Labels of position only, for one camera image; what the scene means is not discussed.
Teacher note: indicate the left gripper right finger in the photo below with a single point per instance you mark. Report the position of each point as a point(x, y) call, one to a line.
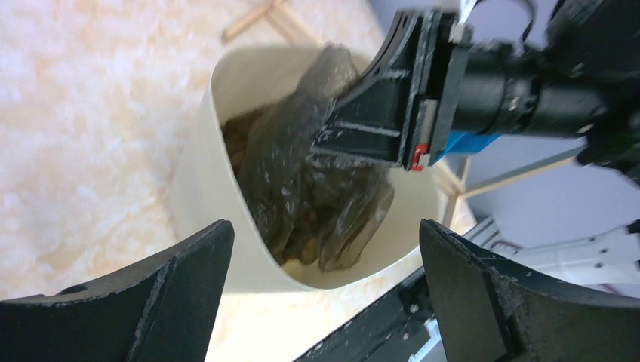
point(490, 308)

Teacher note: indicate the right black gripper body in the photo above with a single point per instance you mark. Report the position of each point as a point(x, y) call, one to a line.
point(432, 112)

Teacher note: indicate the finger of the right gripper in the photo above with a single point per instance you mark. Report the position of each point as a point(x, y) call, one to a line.
point(368, 121)
point(401, 67)

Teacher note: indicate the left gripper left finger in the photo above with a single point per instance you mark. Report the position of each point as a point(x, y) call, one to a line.
point(162, 308)

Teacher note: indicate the dark translucent trash bag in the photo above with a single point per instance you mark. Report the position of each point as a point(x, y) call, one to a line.
point(313, 208)

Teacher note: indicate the cream plastic trash bin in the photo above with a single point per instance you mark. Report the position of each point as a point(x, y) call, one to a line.
point(205, 189)

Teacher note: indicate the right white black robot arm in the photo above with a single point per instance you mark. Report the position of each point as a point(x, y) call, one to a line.
point(584, 83)

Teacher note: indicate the blue t-shirt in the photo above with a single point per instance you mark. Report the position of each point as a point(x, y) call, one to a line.
point(466, 143)

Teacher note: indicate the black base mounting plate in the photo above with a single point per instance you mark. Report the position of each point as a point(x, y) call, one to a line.
point(398, 326)

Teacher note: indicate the wooden clothes rack stand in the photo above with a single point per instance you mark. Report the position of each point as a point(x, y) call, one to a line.
point(320, 150)

